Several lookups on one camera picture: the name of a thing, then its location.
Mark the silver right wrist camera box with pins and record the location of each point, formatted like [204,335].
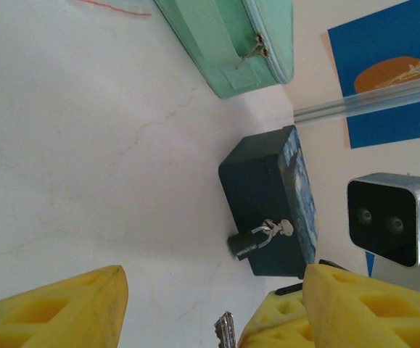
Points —
[383,217]

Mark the black padlock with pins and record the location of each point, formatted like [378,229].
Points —
[244,245]

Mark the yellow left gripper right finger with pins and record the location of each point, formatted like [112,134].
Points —
[344,326]

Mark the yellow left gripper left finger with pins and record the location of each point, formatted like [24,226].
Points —
[68,319]

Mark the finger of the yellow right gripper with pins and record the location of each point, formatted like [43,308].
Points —
[260,328]

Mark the mint green zipper pouch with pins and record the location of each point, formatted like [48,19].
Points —
[227,40]

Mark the dark blue starry tin box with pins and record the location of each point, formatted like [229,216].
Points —
[260,188]

